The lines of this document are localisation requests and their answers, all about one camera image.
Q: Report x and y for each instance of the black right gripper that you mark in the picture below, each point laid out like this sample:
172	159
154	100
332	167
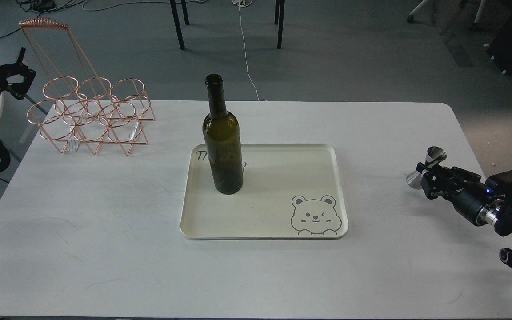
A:
458	186

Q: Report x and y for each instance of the steel double jigger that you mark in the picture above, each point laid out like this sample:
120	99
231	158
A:
433	156

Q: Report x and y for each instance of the dark green wine bottle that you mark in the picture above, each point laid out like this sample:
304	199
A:
221	132

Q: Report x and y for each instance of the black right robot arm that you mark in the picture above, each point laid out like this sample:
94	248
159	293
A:
498	213

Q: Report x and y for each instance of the cream bear serving tray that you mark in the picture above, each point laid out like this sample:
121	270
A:
290	191

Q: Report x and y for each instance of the copper wire bottle rack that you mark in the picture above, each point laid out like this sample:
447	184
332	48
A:
87	110

